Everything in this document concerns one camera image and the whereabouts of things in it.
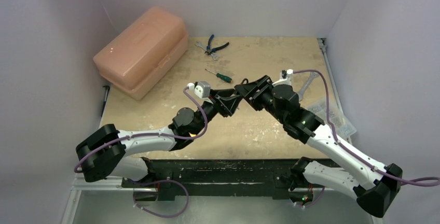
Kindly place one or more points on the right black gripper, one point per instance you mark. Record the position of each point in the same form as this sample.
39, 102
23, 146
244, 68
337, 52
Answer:
258, 89

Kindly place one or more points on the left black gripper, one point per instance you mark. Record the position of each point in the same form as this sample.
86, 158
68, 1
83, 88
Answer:
224, 108

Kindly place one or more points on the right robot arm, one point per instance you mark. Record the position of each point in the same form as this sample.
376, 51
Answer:
371, 183

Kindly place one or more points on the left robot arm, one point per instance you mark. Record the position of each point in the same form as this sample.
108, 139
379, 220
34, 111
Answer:
109, 151

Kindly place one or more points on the small silver wrench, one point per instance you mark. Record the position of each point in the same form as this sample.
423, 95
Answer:
214, 56

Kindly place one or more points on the large silver wrench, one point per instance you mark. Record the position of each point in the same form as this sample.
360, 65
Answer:
306, 84

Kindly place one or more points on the clear plastic screw box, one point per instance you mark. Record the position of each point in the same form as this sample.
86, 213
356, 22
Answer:
344, 127

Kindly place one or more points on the pink plastic toolbox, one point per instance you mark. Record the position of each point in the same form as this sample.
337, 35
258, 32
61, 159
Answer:
144, 52

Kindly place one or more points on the green handled screwdriver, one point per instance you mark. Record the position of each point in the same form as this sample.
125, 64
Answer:
222, 77

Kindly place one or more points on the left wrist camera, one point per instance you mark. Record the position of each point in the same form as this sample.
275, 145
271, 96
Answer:
200, 88

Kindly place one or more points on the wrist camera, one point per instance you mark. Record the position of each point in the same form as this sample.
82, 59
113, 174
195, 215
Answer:
200, 88
285, 78

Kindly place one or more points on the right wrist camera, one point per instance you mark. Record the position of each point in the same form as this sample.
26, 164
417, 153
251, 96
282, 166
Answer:
285, 78

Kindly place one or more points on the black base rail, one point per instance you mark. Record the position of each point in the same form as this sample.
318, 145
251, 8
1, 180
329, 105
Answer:
223, 178

